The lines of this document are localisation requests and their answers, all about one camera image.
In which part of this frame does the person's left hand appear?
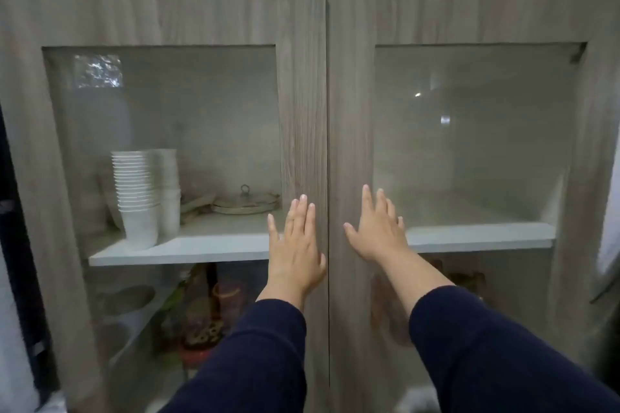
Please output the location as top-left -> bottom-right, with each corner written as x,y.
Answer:
267,194 -> 328,298

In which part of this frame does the person's right hand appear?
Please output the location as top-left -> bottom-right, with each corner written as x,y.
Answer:
343,185 -> 413,267

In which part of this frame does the grey wooden cabinet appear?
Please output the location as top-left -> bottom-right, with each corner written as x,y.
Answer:
0,0 -> 620,413

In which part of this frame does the grey glass cabinet door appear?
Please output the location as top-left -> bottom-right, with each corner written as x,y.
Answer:
327,0 -> 620,413
0,0 -> 328,413

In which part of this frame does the person's left forearm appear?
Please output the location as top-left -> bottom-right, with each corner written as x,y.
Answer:
160,284 -> 309,413

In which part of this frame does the person's right forearm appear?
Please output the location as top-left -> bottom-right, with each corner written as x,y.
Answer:
377,245 -> 620,413

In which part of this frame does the glass pot lid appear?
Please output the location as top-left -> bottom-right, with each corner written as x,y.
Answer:
211,184 -> 282,215

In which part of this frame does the orange cup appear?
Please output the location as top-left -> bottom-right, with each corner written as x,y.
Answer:
212,281 -> 243,327

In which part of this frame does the beige plate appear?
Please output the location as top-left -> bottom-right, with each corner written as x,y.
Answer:
180,192 -> 216,225

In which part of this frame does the green packet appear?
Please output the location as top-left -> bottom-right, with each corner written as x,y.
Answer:
164,267 -> 204,331

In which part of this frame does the red patterned tin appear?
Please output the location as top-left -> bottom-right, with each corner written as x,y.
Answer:
179,316 -> 223,370

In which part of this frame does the stack of white paper cups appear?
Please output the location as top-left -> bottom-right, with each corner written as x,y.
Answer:
110,151 -> 161,250

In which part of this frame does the white bowl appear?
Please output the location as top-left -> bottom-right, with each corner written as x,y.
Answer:
104,284 -> 157,317

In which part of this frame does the dark wooden door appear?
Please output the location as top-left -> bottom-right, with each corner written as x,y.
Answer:
0,105 -> 61,401

